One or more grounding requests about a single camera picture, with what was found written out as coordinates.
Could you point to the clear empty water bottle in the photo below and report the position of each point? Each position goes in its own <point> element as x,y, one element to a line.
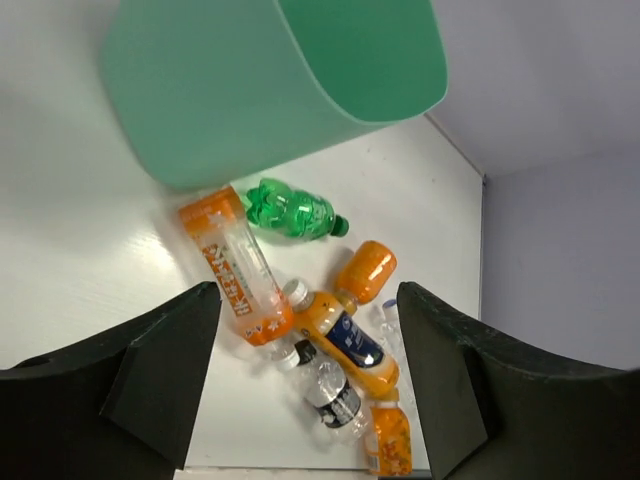
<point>387,325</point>

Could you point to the green plastic soda bottle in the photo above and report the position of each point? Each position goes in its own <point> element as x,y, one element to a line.
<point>293,213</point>

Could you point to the orange bottle with blue label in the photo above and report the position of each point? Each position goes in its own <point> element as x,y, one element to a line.
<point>320,317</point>

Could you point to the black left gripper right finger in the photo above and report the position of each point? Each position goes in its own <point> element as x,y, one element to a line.
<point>494,407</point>

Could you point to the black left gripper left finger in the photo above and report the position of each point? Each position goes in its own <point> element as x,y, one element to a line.
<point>120,404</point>

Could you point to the tall clear orange-label bottle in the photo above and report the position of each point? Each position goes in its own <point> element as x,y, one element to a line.
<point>261,315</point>

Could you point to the green plastic bin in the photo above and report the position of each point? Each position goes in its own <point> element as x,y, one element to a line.
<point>207,92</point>

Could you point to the clear bottle with black label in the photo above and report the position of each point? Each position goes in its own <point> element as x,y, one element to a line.
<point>325,386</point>

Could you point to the small orange pulp bottle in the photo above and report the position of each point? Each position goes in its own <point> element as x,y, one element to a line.
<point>387,443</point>

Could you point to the round orange juice bottle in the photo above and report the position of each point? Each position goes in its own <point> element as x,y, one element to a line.
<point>364,275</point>

